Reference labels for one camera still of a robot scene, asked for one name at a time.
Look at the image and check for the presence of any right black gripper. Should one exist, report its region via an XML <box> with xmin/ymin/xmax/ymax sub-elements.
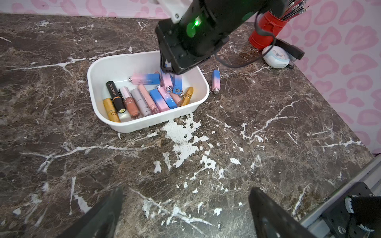
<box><xmin>155</xmin><ymin>1</ymin><xmax>229</xmax><ymax>74</ymax></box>

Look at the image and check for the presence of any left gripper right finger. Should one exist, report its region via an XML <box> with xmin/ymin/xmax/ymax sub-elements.
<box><xmin>249</xmin><ymin>187</ymin><xmax>314</xmax><ymax>238</ymax></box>

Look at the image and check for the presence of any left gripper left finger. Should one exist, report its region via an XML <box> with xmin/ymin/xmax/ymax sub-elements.
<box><xmin>58</xmin><ymin>187</ymin><xmax>123</xmax><ymax>238</ymax></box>

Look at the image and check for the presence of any gold glitter lipstick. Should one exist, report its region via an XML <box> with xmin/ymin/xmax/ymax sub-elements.
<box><xmin>103</xmin><ymin>98</ymin><xmax>121</xmax><ymax>123</ymax></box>
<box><xmin>180</xmin><ymin>87</ymin><xmax>194</xmax><ymax>107</ymax></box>

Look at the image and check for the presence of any pink kitty lip gloss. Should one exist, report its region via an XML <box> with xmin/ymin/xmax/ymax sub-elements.
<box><xmin>170</xmin><ymin>93</ymin><xmax>182</xmax><ymax>107</ymax></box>

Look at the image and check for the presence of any pink lip gloss tube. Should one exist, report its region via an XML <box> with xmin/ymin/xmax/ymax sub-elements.
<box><xmin>138</xmin><ymin>85</ymin><xmax>160</xmax><ymax>114</ymax></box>

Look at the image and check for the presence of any white plastic storage box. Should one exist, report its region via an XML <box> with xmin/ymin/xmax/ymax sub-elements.
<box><xmin>87</xmin><ymin>51</ymin><xmax>209</xmax><ymax>133</ymax></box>

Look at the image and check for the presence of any silver lipstick tube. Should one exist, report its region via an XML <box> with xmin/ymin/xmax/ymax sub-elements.
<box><xmin>131</xmin><ymin>89</ymin><xmax>152</xmax><ymax>117</ymax></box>

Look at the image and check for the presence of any brown lip gloss silver cap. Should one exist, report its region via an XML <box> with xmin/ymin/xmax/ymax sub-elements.
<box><xmin>119</xmin><ymin>87</ymin><xmax>140</xmax><ymax>119</ymax></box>

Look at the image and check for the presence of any black lipstick gold band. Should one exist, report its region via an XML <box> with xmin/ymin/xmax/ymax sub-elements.
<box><xmin>106</xmin><ymin>81</ymin><xmax>126</xmax><ymax>114</ymax></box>

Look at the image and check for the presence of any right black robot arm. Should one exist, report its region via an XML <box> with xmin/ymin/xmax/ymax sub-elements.
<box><xmin>155</xmin><ymin>1</ymin><xmax>288</xmax><ymax>75</ymax></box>

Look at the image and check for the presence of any red pen holder cup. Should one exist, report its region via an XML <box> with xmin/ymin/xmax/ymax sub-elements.
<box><xmin>249</xmin><ymin>12</ymin><xmax>288</xmax><ymax>50</ymax></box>

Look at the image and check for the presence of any white round alarm clock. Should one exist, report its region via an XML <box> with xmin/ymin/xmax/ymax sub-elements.
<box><xmin>262</xmin><ymin>46</ymin><xmax>290</xmax><ymax>68</ymax></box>

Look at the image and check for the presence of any bundle of pens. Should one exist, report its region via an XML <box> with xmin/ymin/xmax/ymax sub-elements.
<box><xmin>279</xmin><ymin>0</ymin><xmax>309</xmax><ymax>21</ymax></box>

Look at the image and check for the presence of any black object behind clock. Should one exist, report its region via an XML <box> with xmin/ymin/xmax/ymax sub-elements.
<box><xmin>275</xmin><ymin>39</ymin><xmax>305</xmax><ymax>69</ymax></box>

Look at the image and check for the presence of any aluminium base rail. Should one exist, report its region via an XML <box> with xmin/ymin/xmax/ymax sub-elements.
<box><xmin>300</xmin><ymin>155</ymin><xmax>381</xmax><ymax>238</ymax></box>

